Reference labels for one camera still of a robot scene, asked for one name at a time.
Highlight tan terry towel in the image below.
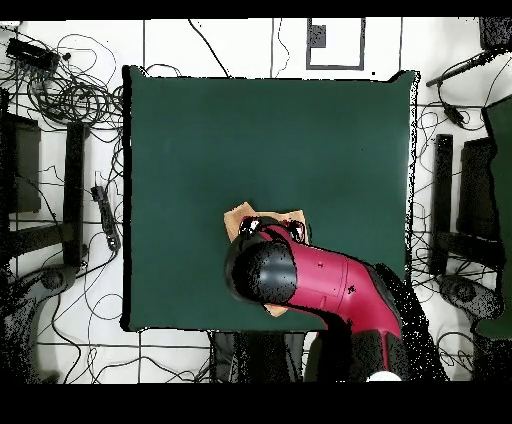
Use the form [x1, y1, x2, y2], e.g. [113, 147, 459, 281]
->
[223, 201, 311, 318]

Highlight dark flat panel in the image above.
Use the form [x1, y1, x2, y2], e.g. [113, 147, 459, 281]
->
[0, 113, 42, 215]
[456, 137, 499, 241]

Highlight dark green table cloth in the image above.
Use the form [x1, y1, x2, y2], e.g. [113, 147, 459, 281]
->
[121, 64, 420, 335]

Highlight black stand bar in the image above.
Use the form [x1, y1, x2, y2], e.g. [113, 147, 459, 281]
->
[429, 133, 455, 276]
[62, 121, 91, 268]

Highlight black power strip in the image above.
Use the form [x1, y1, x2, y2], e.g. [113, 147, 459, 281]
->
[90, 184, 122, 252]

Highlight black stand crossbar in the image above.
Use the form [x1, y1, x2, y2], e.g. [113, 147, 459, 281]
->
[7, 221, 77, 257]
[433, 230, 501, 269]

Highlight black floor equipment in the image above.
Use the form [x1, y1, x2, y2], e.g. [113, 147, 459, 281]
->
[437, 273, 503, 321]
[39, 264, 78, 292]

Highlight black power adapter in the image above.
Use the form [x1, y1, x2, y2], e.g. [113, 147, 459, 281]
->
[442, 101, 467, 129]

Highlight dark green fabric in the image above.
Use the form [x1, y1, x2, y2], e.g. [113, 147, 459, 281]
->
[475, 94, 512, 340]

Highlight black rod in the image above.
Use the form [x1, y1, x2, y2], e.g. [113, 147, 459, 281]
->
[425, 50, 497, 88]

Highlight black electronics box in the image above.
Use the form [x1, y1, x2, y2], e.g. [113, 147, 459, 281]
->
[5, 37, 61, 73]

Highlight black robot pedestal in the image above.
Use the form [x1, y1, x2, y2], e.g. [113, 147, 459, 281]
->
[209, 330, 307, 383]

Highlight long black cable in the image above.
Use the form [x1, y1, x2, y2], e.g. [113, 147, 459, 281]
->
[187, 17, 231, 79]

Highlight grey rectangular frame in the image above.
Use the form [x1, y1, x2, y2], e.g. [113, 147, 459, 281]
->
[306, 17, 366, 71]

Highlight tangled black cables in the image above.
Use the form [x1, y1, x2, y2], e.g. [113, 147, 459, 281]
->
[23, 33, 125, 129]

